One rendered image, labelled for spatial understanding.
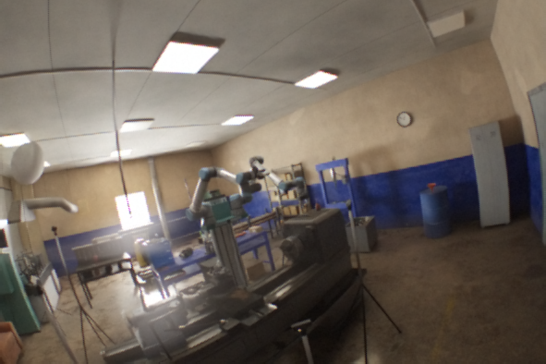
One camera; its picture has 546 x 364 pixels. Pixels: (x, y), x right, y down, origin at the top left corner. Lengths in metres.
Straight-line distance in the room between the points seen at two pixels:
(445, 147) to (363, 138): 1.90
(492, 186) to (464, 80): 2.05
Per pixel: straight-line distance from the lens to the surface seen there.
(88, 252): 5.96
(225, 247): 3.38
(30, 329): 5.46
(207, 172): 2.48
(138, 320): 1.89
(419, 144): 5.28
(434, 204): 4.69
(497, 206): 4.94
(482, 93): 5.24
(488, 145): 4.70
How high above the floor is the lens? 1.95
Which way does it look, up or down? 3 degrees up
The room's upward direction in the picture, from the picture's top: 13 degrees counter-clockwise
